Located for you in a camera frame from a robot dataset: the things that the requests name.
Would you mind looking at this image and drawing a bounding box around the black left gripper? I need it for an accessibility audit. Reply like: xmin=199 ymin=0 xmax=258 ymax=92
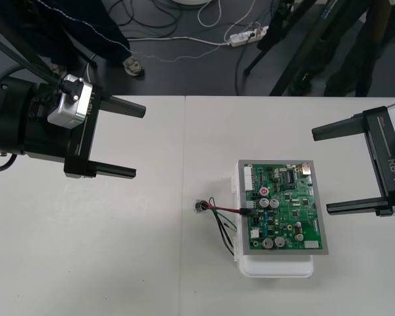
xmin=23 ymin=84 xmax=147 ymax=179

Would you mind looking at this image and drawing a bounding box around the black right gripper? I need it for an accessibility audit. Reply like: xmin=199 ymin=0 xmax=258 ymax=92
xmin=311 ymin=106 xmax=395 ymax=217

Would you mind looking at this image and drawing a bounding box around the red black green cable bundle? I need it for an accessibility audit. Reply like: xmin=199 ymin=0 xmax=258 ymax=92
xmin=193 ymin=196 xmax=254 ymax=256

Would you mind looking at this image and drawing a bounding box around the person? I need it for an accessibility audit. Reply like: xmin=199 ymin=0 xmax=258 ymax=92
xmin=29 ymin=0 xmax=146 ymax=78
xmin=291 ymin=0 xmax=386 ymax=97

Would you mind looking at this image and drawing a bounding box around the black tripod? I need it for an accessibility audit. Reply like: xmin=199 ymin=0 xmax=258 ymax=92
xmin=0 ymin=0 xmax=99 ymax=87
xmin=244 ymin=0 xmax=336 ymax=97

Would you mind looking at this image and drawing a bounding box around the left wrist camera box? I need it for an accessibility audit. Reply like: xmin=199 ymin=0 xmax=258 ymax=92
xmin=47 ymin=74 xmax=93 ymax=130

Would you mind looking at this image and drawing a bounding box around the green circuit board grey frame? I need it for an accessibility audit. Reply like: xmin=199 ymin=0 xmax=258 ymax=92
xmin=237 ymin=159 xmax=330 ymax=257

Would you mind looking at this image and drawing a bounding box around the black left camera cable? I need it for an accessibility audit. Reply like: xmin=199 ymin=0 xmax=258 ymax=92
xmin=0 ymin=64 xmax=84 ymax=100

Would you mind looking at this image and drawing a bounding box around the white power strip with cord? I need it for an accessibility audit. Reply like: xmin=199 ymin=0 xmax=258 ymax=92
xmin=131 ymin=25 xmax=270 ymax=47

